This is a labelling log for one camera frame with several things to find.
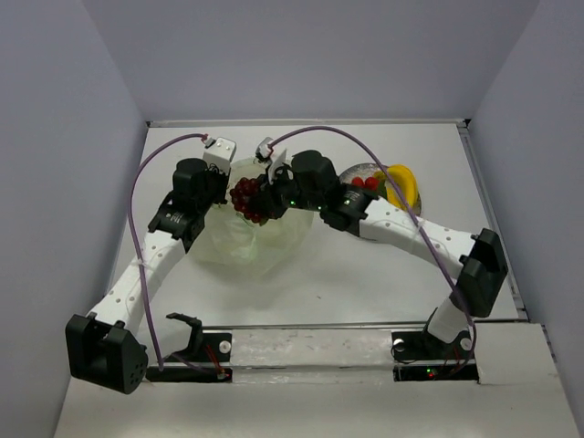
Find green printed plastic bag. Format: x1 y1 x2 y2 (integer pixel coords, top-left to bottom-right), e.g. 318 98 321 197
189 155 316 280

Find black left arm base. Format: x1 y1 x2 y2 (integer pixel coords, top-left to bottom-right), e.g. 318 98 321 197
145 331 233 383

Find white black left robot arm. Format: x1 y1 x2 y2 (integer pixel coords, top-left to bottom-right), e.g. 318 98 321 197
65 152 232 394

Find yellow fake banana bunch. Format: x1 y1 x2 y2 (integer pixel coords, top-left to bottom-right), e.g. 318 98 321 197
373 164 420 214

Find yellow fake fruit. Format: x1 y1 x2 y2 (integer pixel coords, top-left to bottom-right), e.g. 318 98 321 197
386 188 402 208

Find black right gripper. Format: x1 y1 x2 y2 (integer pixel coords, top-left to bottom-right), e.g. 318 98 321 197
247 162 324 217

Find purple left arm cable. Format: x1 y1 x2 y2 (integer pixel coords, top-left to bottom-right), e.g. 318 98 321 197
130 131 229 378

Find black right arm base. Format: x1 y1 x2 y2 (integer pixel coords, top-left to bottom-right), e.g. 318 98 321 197
391 330 479 382

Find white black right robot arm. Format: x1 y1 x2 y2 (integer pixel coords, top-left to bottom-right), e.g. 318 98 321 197
250 146 508 360

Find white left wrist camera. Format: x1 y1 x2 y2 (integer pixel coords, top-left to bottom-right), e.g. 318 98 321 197
203 137 236 175

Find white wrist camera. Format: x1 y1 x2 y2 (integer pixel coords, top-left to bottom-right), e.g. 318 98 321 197
255 137 287 184
203 137 236 175

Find speckled grey round plate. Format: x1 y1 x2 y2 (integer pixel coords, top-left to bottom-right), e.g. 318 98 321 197
339 163 422 216

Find dark red fake cherries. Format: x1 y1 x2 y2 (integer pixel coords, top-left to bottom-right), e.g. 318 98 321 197
229 177 267 225

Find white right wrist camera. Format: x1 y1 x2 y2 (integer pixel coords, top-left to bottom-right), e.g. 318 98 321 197
255 137 287 184

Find red fake fruit bunch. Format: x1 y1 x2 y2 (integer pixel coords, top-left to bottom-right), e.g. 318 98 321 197
351 176 379 191

